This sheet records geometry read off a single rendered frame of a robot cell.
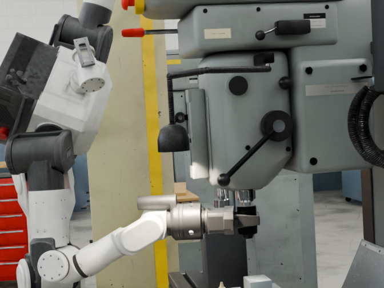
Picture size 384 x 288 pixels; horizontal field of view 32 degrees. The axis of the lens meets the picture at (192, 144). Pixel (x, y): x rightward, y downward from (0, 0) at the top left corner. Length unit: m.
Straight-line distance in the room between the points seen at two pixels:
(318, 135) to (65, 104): 0.67
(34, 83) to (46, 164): 0.24
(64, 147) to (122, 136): 1.61
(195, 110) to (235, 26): 0.22
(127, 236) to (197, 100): 0.36
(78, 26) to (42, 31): 8.67
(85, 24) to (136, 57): 1.34
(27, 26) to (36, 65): 8.82
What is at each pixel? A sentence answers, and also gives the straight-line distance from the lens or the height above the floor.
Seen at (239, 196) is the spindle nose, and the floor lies 1.29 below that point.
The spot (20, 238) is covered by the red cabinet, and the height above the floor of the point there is 0.45.
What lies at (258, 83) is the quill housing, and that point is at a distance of 1.50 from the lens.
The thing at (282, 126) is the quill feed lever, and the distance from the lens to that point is 1.48.
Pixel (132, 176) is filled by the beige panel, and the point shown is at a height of 1.19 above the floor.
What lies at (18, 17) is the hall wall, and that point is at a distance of 10.67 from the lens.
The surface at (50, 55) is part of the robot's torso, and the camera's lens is 1.86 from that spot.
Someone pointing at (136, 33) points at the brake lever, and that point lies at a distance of 1.65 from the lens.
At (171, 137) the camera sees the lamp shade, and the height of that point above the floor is 1.44.
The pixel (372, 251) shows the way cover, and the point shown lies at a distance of 1.83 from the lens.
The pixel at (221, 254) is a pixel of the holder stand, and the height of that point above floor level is 1.07.
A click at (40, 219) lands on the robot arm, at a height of 1.26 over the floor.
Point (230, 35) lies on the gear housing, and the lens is 1.47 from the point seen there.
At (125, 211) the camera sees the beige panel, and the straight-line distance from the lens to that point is 3.30.
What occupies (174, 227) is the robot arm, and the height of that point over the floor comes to 1.23.
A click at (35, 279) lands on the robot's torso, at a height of 1.02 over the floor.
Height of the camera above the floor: 1.50
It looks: 3 degrees down
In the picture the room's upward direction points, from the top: 3 degrees counter-clockwise
